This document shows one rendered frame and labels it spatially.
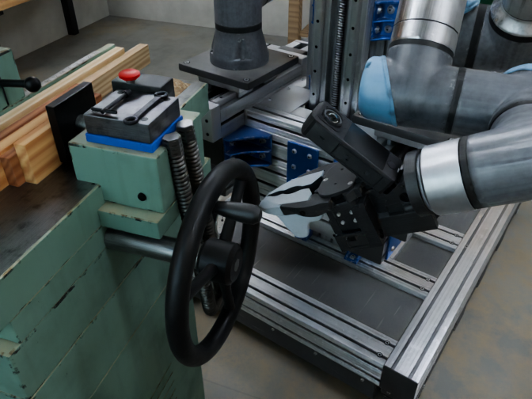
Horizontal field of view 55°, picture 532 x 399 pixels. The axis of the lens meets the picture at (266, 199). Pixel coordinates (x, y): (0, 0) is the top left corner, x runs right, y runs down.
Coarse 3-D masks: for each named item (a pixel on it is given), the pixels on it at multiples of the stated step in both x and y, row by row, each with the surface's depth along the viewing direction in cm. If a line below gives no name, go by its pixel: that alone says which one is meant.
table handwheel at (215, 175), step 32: (256, 192) 78; (192, 224) 58; (224, 224) 72; (256, 224) 82; (160, 256) 72; (192, 256) 58; (224, 256) 68; (192, 288) 62; (224, 288) 75; (224, 320) 78; (192, 352) 63
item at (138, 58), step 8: (136, 48) 103; (144, 48) 104; (120, 56) 99; (128, 56) 99; (136, 56) 102; (144, 56) 104; (112, 64) 96; (120, 64) 97; (128, 64) 99; (136, 64) 102; (144, 64) 105; (96, 72) 93; (104, 72) 93; (112, 72) 95; (88, 80) 90; (96, 80) 91; (104, 80) 93; (96, 88) 91; (104, 88) 93
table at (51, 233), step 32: (192, 96) 94; (0, 192) 69; (32, 192) 69; (64, 192) 69; (96, 192) 70; (0, 224) 63; (32, 224) 63; (64, 224) 65; (96, 224) 71; (128, 224) 70; (160, 224) 69; (0, 256) 59; (32, 256) 60; (64, 256) 66; (0, 288) 56; (32, 288) 61; (0, 320) 57
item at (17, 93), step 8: (0, 48) 66; (8, 48) 66; (0, 56) 64; (8, 56) 66; (0, 64) 65; (8, 64) 66; (0, 72) 65; (8, 72) 66; (16, 72) 67; (0, 88) 65; (8, 88) 67; (16, 88) 68; (0, 96) 66; (8, 96) 67; (16, 96) 68; (24, 96) 70; (0, 104) 66; (8, 104) 67
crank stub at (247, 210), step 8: (216, 208) 62; (224, 208) 61; (232, 208) 61; (240, 208) 61; (248, 208) 60; (256, 208) 61; (224, 216) 62; (232, 216) 61; (240, 216) 61; (248, 216) 60; (256, 216) 60
